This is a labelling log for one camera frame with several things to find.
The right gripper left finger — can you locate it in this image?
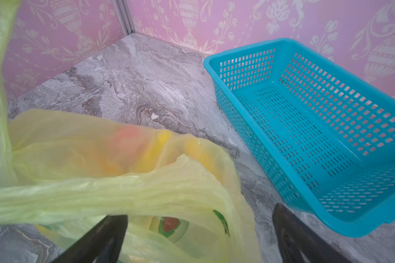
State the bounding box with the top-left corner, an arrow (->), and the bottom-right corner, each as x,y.
53,215 -> 128,263

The yellow plastic bag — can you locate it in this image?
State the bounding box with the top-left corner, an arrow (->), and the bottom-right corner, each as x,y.
0,1 -> 261,263

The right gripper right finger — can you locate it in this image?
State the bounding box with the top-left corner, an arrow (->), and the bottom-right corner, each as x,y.
272,203 -> 349,263

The teal plastic basket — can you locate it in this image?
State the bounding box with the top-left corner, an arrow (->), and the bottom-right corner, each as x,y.
204,38 -> 395,238

